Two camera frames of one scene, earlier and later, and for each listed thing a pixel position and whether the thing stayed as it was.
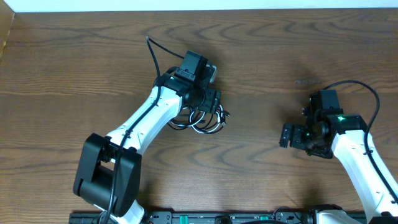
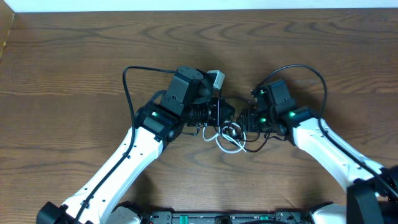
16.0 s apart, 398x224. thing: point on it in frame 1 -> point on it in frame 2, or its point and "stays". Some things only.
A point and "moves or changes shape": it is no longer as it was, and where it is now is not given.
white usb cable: (198, 122) moves or changes shape
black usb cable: (181, 124) moves or changes shape
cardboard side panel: (7, 17) stays
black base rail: (218, 218) stays
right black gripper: (296, 140) -> (249, 121)
